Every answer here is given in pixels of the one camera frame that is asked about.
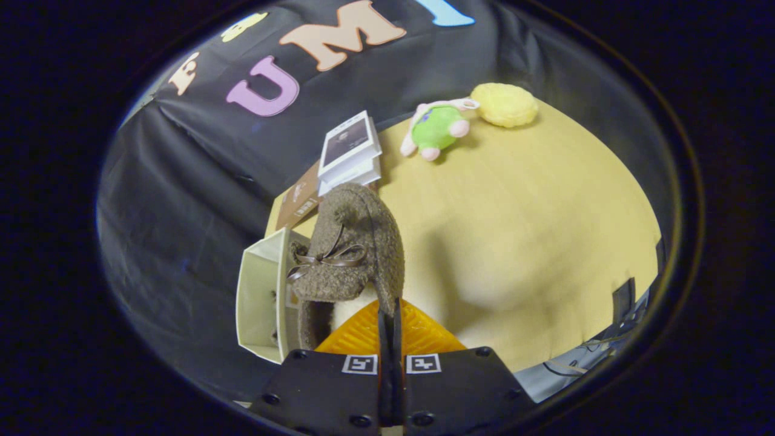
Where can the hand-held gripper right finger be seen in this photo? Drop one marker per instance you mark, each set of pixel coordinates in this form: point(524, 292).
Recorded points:
point(460, 387)

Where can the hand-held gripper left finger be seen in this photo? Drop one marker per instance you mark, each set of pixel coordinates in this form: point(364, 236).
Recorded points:
point(321, 393)

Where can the grey fabric storage box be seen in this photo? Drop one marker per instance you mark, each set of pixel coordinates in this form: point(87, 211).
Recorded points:
point(257, 290)

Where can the brown fuzzy shoe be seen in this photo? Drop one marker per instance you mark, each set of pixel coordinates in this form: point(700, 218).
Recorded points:
point(363, 224)

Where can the dark box-shaped object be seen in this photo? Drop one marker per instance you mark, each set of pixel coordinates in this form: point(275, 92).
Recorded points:
point(623, 300)

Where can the brown cover book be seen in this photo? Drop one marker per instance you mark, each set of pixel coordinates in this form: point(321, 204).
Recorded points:
point(300, 200)

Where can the plain white book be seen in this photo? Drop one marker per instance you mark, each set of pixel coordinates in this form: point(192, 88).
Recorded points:
point(357, 178)

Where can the black backdrop cloth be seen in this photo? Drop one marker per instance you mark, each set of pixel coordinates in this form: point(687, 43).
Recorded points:
point(181, 212)

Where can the white portrait cover book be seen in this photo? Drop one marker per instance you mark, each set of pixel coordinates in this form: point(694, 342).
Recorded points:
point(348, 142)

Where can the green and pink plush toy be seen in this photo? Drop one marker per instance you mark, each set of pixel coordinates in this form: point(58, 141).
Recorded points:
point(439, 127)

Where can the yellow plush toy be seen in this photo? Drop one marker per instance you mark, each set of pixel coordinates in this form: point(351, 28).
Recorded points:
point(505, 106)

